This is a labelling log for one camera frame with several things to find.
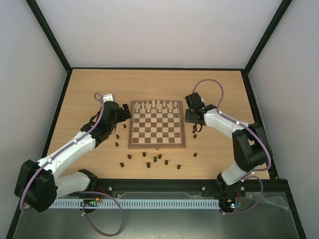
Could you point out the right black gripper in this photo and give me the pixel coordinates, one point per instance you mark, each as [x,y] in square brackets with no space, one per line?
[190,117]

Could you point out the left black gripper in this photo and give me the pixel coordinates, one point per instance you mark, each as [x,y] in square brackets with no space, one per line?
[122,117]

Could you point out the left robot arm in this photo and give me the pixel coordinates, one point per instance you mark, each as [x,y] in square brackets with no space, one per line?
[40,183]

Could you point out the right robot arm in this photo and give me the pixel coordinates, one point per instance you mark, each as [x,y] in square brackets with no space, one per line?
[250,145]

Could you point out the wooden chess board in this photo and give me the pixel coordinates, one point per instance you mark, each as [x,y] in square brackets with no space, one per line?
[156,130]

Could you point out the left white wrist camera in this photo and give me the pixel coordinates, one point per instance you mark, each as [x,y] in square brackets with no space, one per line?
[109,97]

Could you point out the black aluminium frame rail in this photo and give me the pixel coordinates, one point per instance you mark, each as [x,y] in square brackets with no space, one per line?
[207,188]

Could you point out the white slotted cable duct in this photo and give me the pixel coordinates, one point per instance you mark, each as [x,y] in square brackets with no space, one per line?
[137,204]

